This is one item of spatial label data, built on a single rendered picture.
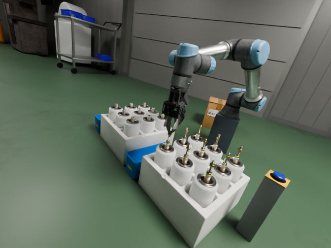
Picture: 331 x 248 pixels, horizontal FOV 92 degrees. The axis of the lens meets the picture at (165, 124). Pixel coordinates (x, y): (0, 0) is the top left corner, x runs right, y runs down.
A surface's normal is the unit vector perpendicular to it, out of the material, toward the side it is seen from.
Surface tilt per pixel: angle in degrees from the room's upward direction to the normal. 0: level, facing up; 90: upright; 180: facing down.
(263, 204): 90
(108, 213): 0
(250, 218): 90
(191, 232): 90
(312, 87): 90
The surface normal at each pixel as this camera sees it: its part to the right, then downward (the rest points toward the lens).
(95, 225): 0.19, -0.90
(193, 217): -0.74, 0.13
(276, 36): -0.50, 0.26
